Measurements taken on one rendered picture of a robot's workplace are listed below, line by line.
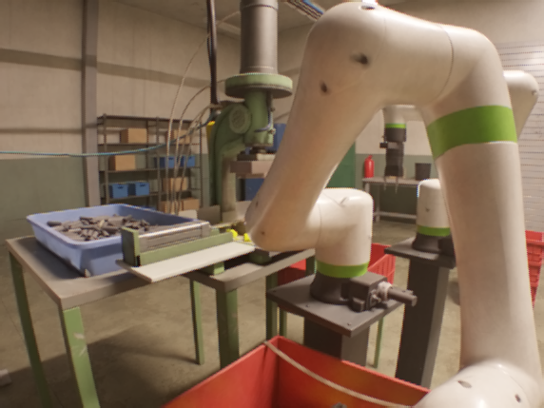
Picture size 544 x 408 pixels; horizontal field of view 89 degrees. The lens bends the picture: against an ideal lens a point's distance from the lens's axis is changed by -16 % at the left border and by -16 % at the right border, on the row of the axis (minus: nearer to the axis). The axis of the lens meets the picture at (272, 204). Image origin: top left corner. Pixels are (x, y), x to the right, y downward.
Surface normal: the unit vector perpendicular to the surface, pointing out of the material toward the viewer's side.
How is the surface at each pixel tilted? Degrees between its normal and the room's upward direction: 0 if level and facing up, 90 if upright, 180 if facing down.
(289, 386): 90
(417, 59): 105
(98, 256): 100
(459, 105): 83
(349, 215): 87
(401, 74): 123
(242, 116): 90
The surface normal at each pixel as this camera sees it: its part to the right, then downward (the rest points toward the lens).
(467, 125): -0.59, 0.00
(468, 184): -0.77, 0.11
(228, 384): 0.78, 0.09
